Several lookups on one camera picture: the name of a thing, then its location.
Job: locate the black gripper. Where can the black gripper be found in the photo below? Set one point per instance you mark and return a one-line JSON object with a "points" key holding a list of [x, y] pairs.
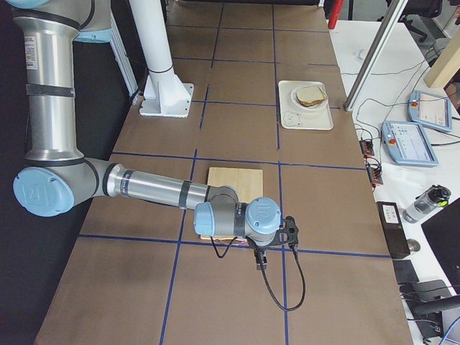
{"points": [[260, 258]]}

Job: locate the white round plate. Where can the white round plate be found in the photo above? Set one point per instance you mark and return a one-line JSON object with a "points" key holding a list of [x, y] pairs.
{"points": [[310, 109]]}

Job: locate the bread slice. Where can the bread slice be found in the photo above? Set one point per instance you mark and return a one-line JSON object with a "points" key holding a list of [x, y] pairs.
{"points": [[310, 92], [308, 103]]}

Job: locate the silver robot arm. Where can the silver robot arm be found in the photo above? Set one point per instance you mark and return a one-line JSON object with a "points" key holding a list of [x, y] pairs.
{"points": [[59, 176]]}

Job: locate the bread slice on plate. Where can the bread slice on plate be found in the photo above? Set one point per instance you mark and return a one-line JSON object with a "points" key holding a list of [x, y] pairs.
{"points": [[308, 103]]}

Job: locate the wooden cutting board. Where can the wooden cutting board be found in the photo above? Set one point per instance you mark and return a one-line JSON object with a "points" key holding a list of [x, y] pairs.
{"points": [[247, 184]]}

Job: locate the black rectangular box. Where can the black rectangular box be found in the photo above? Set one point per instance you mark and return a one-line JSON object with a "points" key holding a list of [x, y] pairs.
{"points": [[393, 229]]}

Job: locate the cream bear tray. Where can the cream bear tray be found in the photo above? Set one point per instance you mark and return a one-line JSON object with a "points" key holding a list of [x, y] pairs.
{"points": [[294, 117]]}

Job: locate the black monitor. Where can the black monitor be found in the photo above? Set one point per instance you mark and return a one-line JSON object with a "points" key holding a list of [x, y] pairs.
{"points": [[441, 231]]}

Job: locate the near teach pendant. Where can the near teach pendant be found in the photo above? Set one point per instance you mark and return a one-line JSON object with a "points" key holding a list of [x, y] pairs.
{"points": [[407, 144]]}

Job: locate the teach pendant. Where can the teach pendant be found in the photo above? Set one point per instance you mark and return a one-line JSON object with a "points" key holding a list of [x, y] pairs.
{"points": [[407, 144], [430, 110]]}

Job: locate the clear water bottle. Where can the clear water bottle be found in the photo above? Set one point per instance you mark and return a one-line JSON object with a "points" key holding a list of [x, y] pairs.
{"points": [[437, 196]]}

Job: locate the far teach pendant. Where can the far teach pendant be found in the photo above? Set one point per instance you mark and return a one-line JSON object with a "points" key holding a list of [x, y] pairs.
{"points": [[430, 110]]}

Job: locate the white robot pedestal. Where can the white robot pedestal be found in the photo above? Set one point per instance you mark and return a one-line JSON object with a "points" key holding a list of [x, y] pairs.
{"points": [[164, 93]]}

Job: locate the aluminium frame post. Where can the aluminium frame post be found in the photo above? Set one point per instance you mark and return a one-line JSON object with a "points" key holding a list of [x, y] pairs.
{"points": [[386, 27]]}

